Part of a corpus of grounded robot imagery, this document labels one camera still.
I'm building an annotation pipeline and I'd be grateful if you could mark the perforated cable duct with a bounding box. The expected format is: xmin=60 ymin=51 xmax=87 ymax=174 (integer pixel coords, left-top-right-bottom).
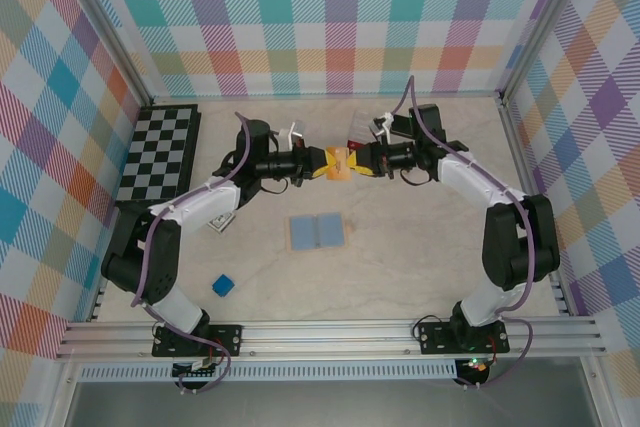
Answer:
xmin=77 ymin=364 xmax=459 ymax=383

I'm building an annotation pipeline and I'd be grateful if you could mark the thin black cable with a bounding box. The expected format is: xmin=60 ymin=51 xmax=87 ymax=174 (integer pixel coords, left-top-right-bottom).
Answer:
xmin=399 ymin=166 xmax=437 ymax=188
xmin=258 ymin=177 xmax=292 ymax=197

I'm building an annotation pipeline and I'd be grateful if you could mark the black and grey chessboard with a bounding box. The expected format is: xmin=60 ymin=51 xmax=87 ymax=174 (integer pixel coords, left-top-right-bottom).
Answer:
xmin=114 ymin=103 xmax=204 ymax=213

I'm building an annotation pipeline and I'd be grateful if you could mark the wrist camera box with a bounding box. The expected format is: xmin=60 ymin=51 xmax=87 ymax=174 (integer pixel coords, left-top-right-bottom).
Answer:
xmin=277 ymin=119 xmax=307 ymax=152
xmin=370 ymin=112 xmax=417 ymax=139

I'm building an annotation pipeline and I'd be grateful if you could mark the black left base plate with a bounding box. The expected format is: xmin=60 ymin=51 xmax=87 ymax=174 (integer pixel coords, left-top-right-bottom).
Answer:
xmin=152 ymin=324 xmax=245 ymax=359

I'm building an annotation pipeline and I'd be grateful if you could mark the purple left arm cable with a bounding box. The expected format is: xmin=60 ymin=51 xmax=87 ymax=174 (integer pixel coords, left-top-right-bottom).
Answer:
xmin=130 ymin=111 xmax=251 ymax=395

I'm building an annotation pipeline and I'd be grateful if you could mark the aluminium side rail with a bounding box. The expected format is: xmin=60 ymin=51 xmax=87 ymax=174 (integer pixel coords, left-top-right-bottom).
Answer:
xmin=85 ymin=276 xmax=122 ymax=324
xmin=499 ymin=96 xmax=572 ymax=319

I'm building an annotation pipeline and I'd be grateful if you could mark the grey card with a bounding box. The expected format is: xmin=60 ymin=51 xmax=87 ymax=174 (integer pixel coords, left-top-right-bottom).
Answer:
xmin=208 ymin=214 xmax=237 ymax=235

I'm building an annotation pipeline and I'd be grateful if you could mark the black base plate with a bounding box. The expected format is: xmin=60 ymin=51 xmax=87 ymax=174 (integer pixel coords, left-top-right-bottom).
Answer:
xmin=152 ymin=324 xmax=245 ymax=359
xmin=415 ymin=320 xmax=510 ymax=356

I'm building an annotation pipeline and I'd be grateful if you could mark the aluminium corner post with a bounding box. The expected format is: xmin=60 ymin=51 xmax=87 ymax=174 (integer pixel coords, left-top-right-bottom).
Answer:
xmin=498 ymin=0 xmax=597 ymax=104
xmin=58 ymin=0 xmax=152 ymax=104

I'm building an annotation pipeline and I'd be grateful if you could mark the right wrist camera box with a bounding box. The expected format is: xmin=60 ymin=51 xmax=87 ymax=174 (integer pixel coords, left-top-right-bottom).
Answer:
xmin=370 ymin=112 xmax=417 ymax=139

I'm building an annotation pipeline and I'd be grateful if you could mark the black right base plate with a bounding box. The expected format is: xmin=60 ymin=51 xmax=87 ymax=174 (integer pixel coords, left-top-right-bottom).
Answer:
xmin=415 ymin=320 xmax=510 ymax=356

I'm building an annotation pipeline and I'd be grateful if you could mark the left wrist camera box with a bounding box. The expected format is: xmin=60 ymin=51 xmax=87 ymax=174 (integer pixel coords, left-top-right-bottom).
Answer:
xmin=277 ymin=119 xmax=307 ymax=152

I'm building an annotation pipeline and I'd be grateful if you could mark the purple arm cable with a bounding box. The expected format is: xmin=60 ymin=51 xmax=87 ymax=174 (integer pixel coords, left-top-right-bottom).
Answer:
xmin=392 ymin=75 xmax=536 ymax=391
xmin=130 ymin=111 xmax=251 ymax=395

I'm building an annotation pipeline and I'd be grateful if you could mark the blue cube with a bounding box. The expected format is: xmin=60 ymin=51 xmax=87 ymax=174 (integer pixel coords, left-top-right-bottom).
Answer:
xmin=211 ymin=274 xmax=235 ymax=297

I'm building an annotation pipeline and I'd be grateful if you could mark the aluminium front rail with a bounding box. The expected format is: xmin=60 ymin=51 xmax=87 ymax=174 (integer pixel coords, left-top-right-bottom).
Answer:
xmin=54 ymin=317 xmax=609 ymax=361

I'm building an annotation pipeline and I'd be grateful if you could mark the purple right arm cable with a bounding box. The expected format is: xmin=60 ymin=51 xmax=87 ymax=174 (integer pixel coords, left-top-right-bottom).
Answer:
xmin=392 ymin=75 xmax=536 ymax=391

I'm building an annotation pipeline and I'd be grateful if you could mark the small circuit board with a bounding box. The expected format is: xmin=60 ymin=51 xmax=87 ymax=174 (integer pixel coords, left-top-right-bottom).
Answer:
xmin=458 ymin=356 xmax=496 ymax=374
xmin=172 ymin=357 xmax=224 ymax=379

